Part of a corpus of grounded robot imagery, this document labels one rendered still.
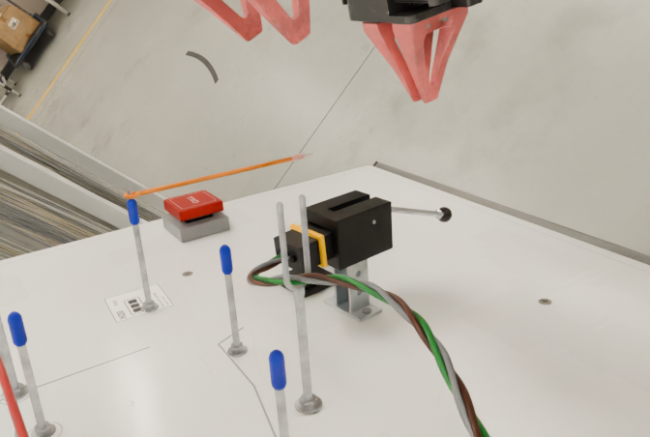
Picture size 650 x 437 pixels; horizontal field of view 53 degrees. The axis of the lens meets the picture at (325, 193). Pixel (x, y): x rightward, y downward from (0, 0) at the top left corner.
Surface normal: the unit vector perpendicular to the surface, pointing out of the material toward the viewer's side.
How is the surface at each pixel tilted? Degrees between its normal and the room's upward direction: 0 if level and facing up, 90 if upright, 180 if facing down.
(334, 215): 48
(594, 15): 0
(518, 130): 0
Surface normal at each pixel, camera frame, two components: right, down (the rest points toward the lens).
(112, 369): -0.07, -0.94
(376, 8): -0.76, 0.40
